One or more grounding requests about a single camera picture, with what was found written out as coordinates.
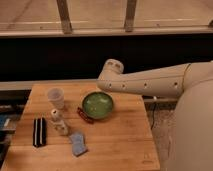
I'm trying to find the red snack bar wrapper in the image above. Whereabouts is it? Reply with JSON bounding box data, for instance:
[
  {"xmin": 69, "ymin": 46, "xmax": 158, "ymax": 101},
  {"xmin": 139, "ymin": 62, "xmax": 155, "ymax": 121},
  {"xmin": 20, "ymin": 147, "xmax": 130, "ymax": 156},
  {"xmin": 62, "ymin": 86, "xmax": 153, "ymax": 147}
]
[{"xmin": 77, "ymin": 107, "xmax": 94, "ymax": 124}]

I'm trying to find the wooden table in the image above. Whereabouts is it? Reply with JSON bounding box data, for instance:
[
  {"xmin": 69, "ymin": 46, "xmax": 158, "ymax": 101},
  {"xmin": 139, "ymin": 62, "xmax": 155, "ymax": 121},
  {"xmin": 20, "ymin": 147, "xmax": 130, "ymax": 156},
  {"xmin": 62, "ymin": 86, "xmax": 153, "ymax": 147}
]
[{"xmin": 1, "ymin": 82, "xmax": 160, "ymax": 171}]

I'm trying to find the blue sponge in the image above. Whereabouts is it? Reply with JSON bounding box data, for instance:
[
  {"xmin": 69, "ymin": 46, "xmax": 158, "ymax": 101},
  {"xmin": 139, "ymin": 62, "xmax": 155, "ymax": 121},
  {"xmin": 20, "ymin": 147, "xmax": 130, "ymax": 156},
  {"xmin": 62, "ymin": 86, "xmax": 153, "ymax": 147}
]
[{"xmin": 69, "ymin": 132, "xmax": 88, "ymax": 157}]

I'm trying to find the small white bottle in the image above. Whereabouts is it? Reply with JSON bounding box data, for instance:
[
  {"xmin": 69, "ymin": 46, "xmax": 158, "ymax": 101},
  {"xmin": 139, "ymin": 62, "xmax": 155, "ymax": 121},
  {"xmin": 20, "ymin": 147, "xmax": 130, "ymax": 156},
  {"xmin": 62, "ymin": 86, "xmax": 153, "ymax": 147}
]
[{"xmin": 51, "ymin": 109, "xmax": 69, "ymax": 136}]

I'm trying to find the left window frame post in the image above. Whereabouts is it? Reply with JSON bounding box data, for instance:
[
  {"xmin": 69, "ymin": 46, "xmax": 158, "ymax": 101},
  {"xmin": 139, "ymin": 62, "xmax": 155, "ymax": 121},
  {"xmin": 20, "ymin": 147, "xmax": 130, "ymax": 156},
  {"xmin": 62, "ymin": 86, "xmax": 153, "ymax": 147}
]
[{"xmin": 56, "ymin": 0, "xmax": 72, "ymax": 34}]

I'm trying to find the window frame post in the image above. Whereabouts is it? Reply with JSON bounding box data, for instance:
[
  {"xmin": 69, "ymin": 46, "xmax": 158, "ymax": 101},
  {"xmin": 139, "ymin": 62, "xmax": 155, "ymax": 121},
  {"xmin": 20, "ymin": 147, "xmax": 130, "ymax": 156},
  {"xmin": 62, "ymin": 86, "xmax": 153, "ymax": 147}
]
[
  {"xmin": 56, "ymin": 0, "xmax": 72, "ymax": 34},
  {"xmin": 124, "ymin": 0, "xmax": 137, "ymax": 32}
]

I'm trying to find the clear plastic cup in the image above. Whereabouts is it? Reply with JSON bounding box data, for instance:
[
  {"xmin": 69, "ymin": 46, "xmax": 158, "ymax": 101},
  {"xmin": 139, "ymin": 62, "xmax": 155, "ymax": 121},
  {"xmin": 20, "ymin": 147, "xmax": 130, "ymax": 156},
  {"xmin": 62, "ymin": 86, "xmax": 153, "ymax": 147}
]
[{"xmin": 47, "ymin": 88, "xmax": 64, "ymax": 110}]

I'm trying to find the green bowl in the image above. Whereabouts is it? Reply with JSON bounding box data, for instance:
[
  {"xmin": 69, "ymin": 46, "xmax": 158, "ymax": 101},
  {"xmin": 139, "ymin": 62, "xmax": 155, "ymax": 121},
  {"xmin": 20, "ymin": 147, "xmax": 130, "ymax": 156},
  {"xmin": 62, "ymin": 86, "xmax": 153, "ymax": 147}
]
[{"xmin": 82, "ymin": 92, "xmax": 114, "ymax": 119}]

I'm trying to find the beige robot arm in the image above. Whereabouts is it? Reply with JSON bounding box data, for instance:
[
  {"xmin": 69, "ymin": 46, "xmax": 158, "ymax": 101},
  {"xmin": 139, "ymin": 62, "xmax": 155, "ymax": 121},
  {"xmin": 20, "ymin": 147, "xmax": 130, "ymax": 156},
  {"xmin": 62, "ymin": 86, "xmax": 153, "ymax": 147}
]
[{"xmin": 97, "ymin": 59, "xmax": 213, "ymax": 171}]

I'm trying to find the black cable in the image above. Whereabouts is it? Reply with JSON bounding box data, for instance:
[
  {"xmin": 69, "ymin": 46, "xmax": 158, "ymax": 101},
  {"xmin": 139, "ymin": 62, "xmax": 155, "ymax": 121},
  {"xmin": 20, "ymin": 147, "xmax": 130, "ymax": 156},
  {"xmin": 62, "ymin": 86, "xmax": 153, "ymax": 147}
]
[{"xmin": 147, "ymin": 103, "xmax": 158, "ymax": 131}]

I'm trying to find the right window frame post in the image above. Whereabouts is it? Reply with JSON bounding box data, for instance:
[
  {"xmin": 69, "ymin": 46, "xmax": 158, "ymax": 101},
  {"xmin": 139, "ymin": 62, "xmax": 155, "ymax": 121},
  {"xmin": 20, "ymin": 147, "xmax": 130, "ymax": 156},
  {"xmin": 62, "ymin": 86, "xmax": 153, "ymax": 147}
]
[{"xmin": 124, "ymin": 0, "xmax": 137, "ymax": 32}]

